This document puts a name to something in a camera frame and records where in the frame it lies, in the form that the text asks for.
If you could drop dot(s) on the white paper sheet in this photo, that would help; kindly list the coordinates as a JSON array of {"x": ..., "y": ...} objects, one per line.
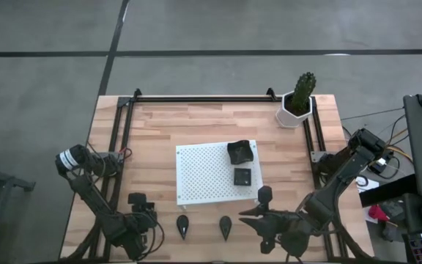
[{"x": 365, "y": 184}]

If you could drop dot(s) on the black wavy square bowl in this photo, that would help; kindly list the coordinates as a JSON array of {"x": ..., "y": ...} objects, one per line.
[{"x": 240, "y": 152}]

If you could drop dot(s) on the small black square plate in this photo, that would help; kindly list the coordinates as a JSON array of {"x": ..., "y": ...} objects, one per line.
[{"x": 242, "y": 176}]

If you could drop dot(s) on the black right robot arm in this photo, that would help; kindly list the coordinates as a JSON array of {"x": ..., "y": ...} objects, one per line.
[{"x": 343, "y": 176}]

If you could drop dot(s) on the small white adapter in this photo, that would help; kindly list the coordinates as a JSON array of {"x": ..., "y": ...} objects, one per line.
[{"x": 381, "y": 161}]

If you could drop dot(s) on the green cactus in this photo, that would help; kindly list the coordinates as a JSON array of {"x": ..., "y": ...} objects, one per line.
[{"x": 302, "y": 89}]

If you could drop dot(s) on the white perforated metal shelf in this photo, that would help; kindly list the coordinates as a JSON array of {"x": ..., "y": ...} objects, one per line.
[{"x": 203, "y": 172}]

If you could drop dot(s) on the black teardrop plate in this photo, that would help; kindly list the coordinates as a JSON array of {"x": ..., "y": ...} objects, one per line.
[
  {"x": 182, "y": 225},
  {"x": 225, "y": 226}
]

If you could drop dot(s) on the white hexagonal plant pot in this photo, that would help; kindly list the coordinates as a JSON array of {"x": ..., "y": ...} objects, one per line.
[{"x": 284, "y": 119}]

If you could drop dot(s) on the black aluminium table frame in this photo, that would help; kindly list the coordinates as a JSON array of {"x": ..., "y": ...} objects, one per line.
[{"x": 196, "y": 99}]

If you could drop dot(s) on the black stand legs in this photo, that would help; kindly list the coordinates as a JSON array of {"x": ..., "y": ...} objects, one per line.
[{"x": 9, "y": 180}]

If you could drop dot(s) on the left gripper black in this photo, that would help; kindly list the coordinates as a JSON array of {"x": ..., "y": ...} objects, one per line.
[{"x": 143, "y": 220}]

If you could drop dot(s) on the red object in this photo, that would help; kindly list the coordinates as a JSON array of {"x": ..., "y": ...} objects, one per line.
[{"x": 377, "y": 213}]

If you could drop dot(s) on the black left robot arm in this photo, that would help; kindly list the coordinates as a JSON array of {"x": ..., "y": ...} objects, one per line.
[{"x": 86, "y": 190}]

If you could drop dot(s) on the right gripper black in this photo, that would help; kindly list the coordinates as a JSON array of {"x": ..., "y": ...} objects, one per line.
[{"x": 284, "y": 227}]

